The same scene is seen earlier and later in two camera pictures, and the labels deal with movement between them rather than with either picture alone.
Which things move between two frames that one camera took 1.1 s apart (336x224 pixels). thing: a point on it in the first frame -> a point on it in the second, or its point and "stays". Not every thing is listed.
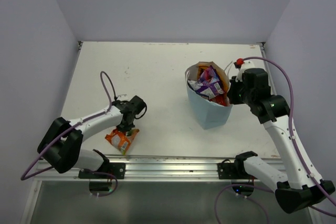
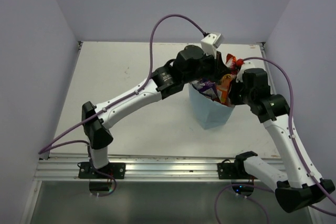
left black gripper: (122, 128) -> (219, 67)
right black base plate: (233, 171) stays
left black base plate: (116, 169) stays
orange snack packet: (119, 139) -> (232, 65)
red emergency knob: (239, 62) stays
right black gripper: (232, 99) stays
